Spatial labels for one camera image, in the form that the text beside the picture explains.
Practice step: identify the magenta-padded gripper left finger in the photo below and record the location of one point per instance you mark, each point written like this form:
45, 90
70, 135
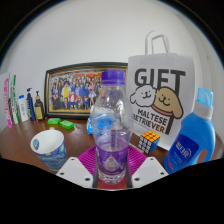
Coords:
74, 170

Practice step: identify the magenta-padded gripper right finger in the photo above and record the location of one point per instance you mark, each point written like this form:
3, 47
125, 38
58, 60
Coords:
150, 170

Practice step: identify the clear purple-label water bottle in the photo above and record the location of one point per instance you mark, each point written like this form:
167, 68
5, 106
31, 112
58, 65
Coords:
112, 133

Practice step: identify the colourful puzzle cube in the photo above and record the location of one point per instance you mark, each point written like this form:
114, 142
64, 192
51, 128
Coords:
148, 142

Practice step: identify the starry print paper cup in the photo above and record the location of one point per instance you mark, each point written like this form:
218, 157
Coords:
50, 150

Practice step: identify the flat round red coaster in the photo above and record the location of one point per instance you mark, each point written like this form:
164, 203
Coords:
111, 187

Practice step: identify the small green pack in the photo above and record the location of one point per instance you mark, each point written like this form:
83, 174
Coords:
66, 124
54, 121

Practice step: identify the blue tissue pack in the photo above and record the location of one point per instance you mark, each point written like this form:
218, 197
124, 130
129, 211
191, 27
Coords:
89, 125

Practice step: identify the blue detergent bottle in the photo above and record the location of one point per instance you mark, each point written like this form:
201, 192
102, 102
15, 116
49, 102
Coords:
193, 133

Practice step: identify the amber black pump bottle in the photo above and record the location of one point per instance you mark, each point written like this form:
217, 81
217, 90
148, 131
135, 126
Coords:
39, 110

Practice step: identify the dark blue pump bottle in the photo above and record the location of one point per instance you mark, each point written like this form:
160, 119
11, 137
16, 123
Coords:
31, 106

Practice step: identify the white bottle blue cap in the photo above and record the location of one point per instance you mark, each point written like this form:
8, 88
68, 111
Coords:
23, 110

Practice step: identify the framed group photo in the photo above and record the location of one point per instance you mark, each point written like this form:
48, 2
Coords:
71, 90

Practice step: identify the white paper gift bag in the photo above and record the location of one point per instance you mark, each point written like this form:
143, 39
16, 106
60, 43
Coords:
160, 86

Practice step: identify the tall green white box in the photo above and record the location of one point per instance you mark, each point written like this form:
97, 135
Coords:
14, 100

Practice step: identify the tall pink white box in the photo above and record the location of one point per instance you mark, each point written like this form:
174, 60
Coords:
7, 103

